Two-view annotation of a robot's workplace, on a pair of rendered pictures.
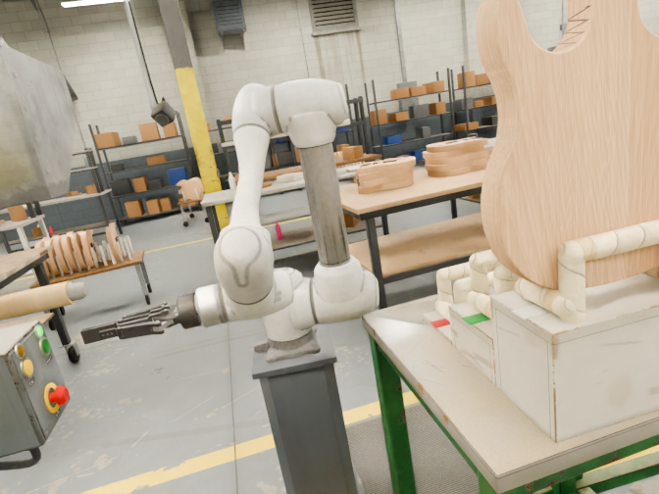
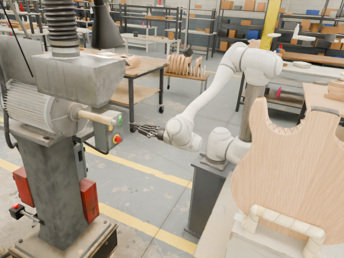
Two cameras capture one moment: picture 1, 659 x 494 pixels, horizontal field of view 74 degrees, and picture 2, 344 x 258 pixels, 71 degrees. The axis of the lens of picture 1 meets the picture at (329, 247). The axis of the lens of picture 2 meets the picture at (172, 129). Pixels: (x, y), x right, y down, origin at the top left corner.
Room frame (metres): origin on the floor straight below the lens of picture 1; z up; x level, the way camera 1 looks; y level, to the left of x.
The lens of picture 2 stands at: (-0.05, -0.41, 1.72)
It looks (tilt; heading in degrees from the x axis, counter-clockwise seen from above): 27 degrees down; 35
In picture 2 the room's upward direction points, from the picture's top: 3 degrees clockwise
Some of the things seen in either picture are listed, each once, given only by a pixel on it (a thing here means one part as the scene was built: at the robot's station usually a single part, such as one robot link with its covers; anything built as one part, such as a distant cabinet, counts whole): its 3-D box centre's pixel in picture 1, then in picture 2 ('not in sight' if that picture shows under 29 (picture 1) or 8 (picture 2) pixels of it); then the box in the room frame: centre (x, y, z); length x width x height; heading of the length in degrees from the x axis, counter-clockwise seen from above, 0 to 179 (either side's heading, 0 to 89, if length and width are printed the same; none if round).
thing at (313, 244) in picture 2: not in sight; (313, 245); (0.56, -0.48, 1.15); 0.03 x 0.03 x 0.09
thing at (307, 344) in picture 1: (285, 339); (213, 157); (1.37, 0.20, 0.73); 0.22 x 0.18 x 0.06; 94
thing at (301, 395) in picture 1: (310, 429); (209, 196); (1.37, 0.18, 0.35); 0.28 x 0.28 x 0.70; 4
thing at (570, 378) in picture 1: (597, 342); (272, 250); (0.60, -0.39, 1.02); 0.27 x 0.15 x 0.17; 101
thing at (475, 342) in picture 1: (533, 325); not in sight; (0.75, -0.36, 0.98); 0.27 x 0.16 x 0.09; 101
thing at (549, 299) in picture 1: (544, 295); (249, 217); (0.57, -0.29, 1.12); 0.11 x 0.03 x 0.03; 11
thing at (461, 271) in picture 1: (476, 267); not in sight; (0.95, -0.33, 1.04); 0.20 x 0.03 x 0.03; 100
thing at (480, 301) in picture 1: (486, 306); not in sight; (0.73, -0.27, 1.04); 0.11 x 0.03 x 0.03; 11
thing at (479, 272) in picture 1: (480, 283); not in sight; (0.77, -0.27, 1.07); 0.03 x 0.03 x 0.09
